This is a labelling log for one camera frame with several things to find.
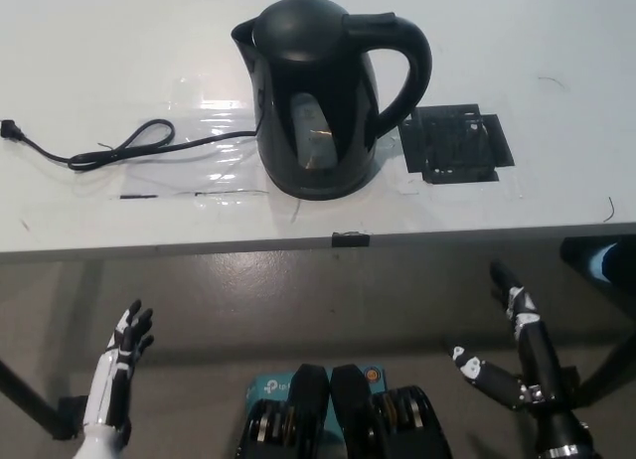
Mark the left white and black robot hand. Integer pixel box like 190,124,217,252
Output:
81,298,156,431

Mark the black floor tape patch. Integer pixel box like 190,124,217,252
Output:
559,366,581,398

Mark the black tape square marking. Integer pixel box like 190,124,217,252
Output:
399,103,516,185

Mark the teal printed cardboard box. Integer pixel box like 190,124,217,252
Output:
245,363,389,433

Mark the black power cord with plug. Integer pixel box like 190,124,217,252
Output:
0,118,260,172

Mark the clear plastic film sheet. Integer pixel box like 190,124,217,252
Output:
111,71,273,202

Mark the black electric kettle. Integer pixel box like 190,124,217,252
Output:
231,0,433,198

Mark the small black tape piece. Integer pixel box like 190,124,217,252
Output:
331,229,372,248

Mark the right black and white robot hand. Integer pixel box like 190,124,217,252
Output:
448,259,580,413

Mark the dark object with blue patch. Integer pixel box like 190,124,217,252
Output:
559,235,636,287

